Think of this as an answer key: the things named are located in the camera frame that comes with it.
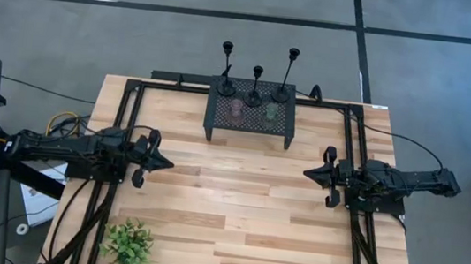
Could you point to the black aluminium table frame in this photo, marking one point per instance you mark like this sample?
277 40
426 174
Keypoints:
332 104

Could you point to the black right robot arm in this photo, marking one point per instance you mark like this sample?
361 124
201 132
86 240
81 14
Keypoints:
412 181

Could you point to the black perforated metal shelf riser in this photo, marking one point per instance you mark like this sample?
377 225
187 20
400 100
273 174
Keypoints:
254 123

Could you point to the white paper sheet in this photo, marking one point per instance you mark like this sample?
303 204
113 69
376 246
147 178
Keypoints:
38 207

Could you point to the black stand base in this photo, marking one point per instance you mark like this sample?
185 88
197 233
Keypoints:
34 178

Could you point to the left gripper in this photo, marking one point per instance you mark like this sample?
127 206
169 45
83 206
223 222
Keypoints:
135 152

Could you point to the green ribbed glass candle holder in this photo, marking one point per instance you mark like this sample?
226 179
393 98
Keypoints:
271 111

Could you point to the short black candlestick holder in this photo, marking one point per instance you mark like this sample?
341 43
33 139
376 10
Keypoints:
258 70

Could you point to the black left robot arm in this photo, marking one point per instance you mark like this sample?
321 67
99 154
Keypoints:
60 147

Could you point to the tall black candlestick holder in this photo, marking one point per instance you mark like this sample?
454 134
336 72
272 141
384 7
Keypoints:
227 46
293 53

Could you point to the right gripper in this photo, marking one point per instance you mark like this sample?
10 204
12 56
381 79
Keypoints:
350 178

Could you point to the small green potted plant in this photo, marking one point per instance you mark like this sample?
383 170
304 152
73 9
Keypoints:
129 246

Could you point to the pink ribbed glass candle holder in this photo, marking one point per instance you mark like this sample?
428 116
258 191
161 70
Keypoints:
235 107

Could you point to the white tape roll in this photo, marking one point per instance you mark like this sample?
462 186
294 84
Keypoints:
18 228

